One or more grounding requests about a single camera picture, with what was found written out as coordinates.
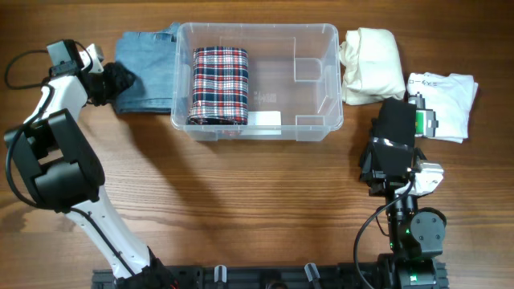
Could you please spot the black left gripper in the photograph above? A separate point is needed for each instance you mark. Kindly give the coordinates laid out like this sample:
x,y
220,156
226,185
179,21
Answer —
x,y
127,79

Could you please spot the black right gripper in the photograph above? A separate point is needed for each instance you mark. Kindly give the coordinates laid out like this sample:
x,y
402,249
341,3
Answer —
x,y
373,171

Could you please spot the black cloth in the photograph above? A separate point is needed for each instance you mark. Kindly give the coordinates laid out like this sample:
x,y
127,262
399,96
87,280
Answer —
x,y
396,122

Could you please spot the blue denim jeans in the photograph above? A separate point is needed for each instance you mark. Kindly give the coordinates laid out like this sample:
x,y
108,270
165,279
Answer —
x,y
150,56

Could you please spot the cream cloth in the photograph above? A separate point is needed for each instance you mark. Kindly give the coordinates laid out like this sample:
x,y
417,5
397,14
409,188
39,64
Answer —
x,y
373,70

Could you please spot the red navy plaid shirt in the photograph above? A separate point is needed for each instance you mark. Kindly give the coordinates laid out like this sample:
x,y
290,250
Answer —
x,y
220,86

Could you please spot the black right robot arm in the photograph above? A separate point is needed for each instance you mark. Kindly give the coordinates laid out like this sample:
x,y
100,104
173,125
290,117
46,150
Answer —
x,y
415,234

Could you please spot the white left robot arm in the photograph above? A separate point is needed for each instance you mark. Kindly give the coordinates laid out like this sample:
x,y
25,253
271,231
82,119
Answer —
x,y
51,166

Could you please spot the clear plastic storage container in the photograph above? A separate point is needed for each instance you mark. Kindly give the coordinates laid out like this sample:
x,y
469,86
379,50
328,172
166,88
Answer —
x,y
293,68

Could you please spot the white label in container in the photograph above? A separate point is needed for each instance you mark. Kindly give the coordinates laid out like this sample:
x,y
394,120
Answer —
x,y
264,118

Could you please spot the folded white printed t-shirt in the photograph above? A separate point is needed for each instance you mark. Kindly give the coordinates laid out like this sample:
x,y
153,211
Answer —
x,y
443,103

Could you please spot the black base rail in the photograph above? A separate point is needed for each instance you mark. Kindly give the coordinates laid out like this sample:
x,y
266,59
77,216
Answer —
x,y
341,276

